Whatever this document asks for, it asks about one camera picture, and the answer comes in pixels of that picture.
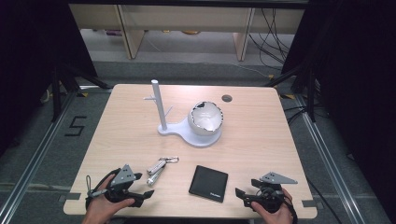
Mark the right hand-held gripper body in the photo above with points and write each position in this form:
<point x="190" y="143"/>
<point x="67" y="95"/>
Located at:
<point x="270" y="194"/>

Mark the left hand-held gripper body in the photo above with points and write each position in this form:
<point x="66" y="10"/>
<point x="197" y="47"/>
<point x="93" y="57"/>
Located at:
<point x="120" y="190"/>

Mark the black wallet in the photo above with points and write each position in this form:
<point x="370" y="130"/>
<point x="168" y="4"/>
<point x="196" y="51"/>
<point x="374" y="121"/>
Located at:
<point x="208" y="187"/>

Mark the white tree-shaped stand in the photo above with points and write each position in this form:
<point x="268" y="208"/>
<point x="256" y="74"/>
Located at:
<point x="161" y="112"/>

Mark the white eggshell-shaped bowl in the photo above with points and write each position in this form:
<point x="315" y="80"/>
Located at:
<point x="204" y="119"/>

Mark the person's right hand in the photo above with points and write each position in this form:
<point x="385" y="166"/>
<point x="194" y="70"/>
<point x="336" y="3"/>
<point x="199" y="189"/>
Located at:
<point x="275" y="215"/>

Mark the person's left hand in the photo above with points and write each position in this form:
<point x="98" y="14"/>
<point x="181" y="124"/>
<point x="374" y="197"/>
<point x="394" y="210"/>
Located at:
<point x="102" y="207"/>

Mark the grey tape strip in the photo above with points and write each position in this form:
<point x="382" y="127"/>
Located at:
<point x="72" y="196"/>
<point x="310" y="203"/>

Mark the black metal stand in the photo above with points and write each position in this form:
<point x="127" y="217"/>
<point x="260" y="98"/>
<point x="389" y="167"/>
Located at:
<point x="310" y="93"/>
<point x="56" y="93"/>

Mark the black curtain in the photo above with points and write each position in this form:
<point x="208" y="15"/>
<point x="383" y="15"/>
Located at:
<point x="358" y="77"/>
<point x="34" y="62"/>

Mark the yellow round object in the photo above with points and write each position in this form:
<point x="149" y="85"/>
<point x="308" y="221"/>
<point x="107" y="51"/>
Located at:
<point x="190" y="32"/>

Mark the aluminium floor rail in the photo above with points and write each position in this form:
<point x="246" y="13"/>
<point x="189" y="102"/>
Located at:
<point x="333" y="161"/>
<point x="34" y="158"/>

